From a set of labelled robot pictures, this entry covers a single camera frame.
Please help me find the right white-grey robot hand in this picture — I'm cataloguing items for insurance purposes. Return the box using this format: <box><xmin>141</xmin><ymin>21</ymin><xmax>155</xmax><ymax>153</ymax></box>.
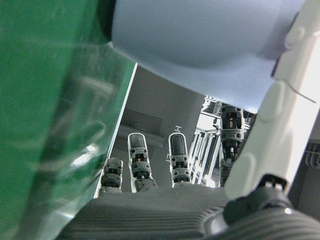
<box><xmin>57</xmin><ymin>0</ymin><xmax>320</xmax><ymax>240</ymax></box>

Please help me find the light blue plastic cup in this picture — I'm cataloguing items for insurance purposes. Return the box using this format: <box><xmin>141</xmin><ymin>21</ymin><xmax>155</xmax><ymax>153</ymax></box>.
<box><xmin>109</xmin><ymin>0</ymin><xmax>309</xmax><ymax>115</ymax></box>

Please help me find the black Huawei monitor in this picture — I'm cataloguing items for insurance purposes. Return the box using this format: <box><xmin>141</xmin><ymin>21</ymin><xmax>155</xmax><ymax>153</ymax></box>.
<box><xmin>109</xmin><ymin>63</ymin><xmax>206</xmax><ymax>189</ymax></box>

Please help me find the green conveyor belt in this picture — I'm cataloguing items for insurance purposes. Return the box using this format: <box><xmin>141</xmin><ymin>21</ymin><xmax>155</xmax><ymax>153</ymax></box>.
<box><xmin>0</xmin><ymin>0</ymin><xmax>139</xmax><ymax>240</ymax></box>

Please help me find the aluminium frame rack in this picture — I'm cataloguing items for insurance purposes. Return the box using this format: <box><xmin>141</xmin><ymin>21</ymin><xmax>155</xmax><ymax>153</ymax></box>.
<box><xmin>188</xmin><ymin>94</ymin><xmax>257</xmax><ymax>189</ymax></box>

